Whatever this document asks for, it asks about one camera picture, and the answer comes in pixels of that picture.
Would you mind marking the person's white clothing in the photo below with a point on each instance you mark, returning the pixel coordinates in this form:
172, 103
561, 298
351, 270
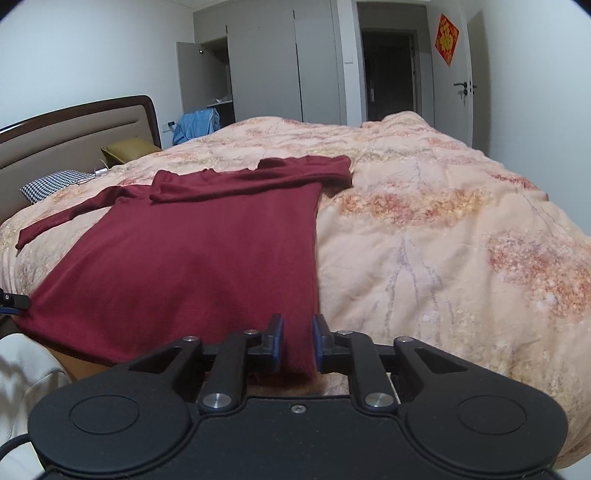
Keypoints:
27, 397

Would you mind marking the blue garment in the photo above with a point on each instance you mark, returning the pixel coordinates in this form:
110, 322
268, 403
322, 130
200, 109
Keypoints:
196, 124

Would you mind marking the olive green pillow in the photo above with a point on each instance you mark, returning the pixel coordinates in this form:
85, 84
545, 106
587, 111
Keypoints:
129, 150

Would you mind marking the open grey wardrobe door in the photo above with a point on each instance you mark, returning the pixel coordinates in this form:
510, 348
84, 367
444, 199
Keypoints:
198, 74

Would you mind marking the grey built-in wardrobe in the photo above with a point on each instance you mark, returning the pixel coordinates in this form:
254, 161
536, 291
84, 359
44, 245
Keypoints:
268, 60

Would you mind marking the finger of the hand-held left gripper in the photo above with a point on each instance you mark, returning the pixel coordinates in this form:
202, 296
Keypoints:
16, 301

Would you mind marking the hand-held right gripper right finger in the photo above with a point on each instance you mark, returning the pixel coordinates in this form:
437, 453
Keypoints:
317, 344

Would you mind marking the houndstooth pillow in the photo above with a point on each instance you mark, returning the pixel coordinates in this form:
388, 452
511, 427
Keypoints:
55, 184

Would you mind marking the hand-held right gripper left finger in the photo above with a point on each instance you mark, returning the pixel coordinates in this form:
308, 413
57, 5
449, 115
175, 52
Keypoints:
277, 344

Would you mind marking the dark doorway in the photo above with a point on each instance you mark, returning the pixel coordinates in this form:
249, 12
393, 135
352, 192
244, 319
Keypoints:
390, 78

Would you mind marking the red paper wall decoration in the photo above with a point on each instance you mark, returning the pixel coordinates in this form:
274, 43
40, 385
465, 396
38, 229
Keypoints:
447, 39

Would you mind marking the white room door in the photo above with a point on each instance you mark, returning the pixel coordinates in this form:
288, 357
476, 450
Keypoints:
455, 120

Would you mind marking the bed with floral duvet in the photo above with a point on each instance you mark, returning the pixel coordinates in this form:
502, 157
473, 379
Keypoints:
438, 240

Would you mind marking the white cloth on wardrobe shelf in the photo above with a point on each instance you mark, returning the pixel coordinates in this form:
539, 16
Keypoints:
222, 100

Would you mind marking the dark red long-sleeve shirt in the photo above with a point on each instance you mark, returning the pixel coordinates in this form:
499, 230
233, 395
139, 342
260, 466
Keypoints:
194, 258

